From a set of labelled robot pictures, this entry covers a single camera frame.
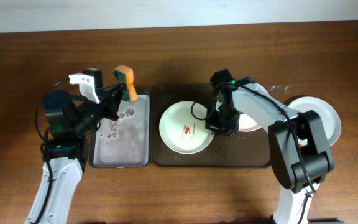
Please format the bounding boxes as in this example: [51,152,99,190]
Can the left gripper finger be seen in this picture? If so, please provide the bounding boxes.
[112,88,126,108]
[99,83,126,95]

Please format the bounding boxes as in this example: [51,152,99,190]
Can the green and orange sponge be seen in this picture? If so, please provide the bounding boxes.
[113,65,137,101]

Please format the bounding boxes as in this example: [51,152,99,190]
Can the pinkish white plate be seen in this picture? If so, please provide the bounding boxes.
[232,83,270,132]

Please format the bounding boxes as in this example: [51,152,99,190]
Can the cream plate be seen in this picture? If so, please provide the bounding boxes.
[158,101,214,154]

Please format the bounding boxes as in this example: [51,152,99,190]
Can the pale grey plate front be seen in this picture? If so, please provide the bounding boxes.
[288,96,342,146]

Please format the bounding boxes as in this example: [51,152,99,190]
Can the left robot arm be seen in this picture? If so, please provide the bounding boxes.
[26,66,137,223]

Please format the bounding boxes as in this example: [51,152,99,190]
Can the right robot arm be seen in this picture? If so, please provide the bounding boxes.
[204,69,334,223]

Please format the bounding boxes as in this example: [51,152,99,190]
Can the brown plastic tray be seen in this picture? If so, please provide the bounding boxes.
[149,84,270,168]

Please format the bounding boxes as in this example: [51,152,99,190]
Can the small black soapy tray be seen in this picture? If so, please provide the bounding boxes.
[89,90,151,168]

